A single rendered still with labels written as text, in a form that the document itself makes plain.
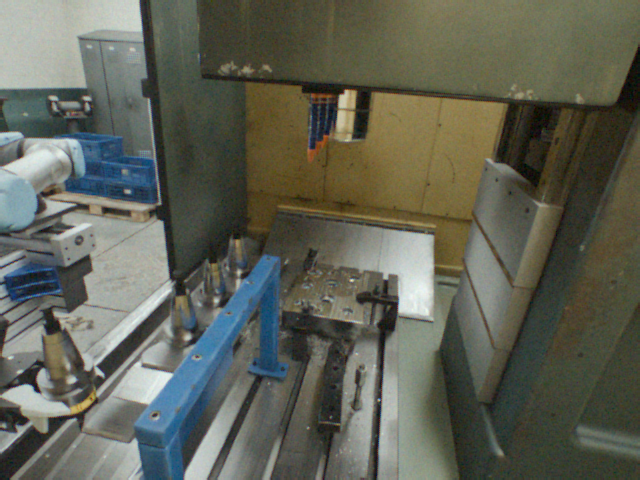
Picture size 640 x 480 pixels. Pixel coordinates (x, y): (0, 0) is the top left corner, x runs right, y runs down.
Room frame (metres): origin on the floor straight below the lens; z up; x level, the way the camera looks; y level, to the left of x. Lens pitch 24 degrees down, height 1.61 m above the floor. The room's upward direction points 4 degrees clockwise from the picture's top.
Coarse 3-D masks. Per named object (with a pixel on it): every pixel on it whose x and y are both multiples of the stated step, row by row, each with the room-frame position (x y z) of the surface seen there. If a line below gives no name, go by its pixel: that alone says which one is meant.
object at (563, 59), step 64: (256, 0) 0.67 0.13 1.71; (320, 0) 0.65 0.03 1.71; (384, 0) 0.64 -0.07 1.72; (448, 0) 0.63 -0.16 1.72; (512, 0) 0.61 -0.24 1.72; (576, 0) 0.60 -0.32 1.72; (256, 64) 0.67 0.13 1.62; (320, 64) 0.65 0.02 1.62; (384, 64) 0.64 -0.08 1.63; (448, 64) 0.62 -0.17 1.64; (512, 64) 0.61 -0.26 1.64; (576, 64) 0.59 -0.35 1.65
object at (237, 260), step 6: (234, 240) 0.68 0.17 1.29; (240, 240) 0.68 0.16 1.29; (234, 246) 0.68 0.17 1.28; (240, 246) 0.68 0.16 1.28; (228, 252) 0.69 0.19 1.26; (234, 252) 0.68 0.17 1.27; (240, 252) 0.68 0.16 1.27; (228, 258) 0.68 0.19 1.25; (234, 258) 0.68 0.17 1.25; (240, 258) 0.68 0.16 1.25; (246, 258) 0.69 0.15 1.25; (228, 264) 0.68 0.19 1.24; (234, 264) 0.67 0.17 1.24; (240, 264) 0.68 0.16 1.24; (246, 264) 0.69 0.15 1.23; (234, 270) 0.67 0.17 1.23; (240, 270) 0.67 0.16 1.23
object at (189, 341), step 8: (200, 320) 0.50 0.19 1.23; (168, 328) 0.47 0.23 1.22; (200, 328) 0.48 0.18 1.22; (168, 336) 0.45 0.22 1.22; (176, 336) 0.45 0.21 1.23; (184, 336) 0.46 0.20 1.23; (192, 336) 0.46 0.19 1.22; (200, 336) 0.47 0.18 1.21; (176, 344) 0.44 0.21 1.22; (184, 344) 0.45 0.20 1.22; (192, 344) 0.46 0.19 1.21
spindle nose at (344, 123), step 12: (336, 96) 0.90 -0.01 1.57; (348, 96) 0.90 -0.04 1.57; (360, 96) 0.91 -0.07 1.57; (372, 96) 0.94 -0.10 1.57; (336, 108) 0.90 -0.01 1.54; (348, 108) 0.90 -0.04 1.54; (360, 108) 0.91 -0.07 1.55; (336, 120) 0.90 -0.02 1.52; (348, 120) 0.90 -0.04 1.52; (360, 120) 0.91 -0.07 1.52; (336, 132) 0.90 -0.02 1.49; (348, 132) 0.90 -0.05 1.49; (360, 132) 0.91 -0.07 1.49
